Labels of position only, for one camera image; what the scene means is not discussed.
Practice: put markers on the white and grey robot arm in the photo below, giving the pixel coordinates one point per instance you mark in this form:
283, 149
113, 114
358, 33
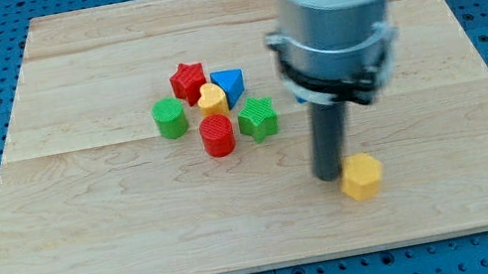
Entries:
333, 51

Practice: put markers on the blue cube block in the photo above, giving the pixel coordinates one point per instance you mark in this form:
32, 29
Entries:
300, 100

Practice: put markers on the yellow hexagon block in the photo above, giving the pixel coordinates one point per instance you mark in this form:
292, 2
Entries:
361, 177

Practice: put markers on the green star block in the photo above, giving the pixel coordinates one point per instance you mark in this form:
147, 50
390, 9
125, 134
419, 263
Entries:
258, 118

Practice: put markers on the red cylinder block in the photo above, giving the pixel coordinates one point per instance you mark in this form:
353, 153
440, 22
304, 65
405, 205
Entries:
216, 132

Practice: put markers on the yellow heart block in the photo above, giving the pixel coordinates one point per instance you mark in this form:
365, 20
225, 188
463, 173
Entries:
212, 100

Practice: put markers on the blue triangle block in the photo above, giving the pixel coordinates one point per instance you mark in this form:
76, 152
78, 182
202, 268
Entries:
231, 82

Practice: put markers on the green cylinder block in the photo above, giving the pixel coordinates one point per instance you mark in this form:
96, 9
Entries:
170, 118

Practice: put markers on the red star block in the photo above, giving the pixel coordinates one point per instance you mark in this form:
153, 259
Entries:
186, 82

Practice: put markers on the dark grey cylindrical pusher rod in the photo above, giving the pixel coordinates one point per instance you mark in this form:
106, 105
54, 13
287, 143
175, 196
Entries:
327, 123

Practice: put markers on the light wooden board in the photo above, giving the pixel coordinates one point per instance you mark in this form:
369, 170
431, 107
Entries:
88, 186

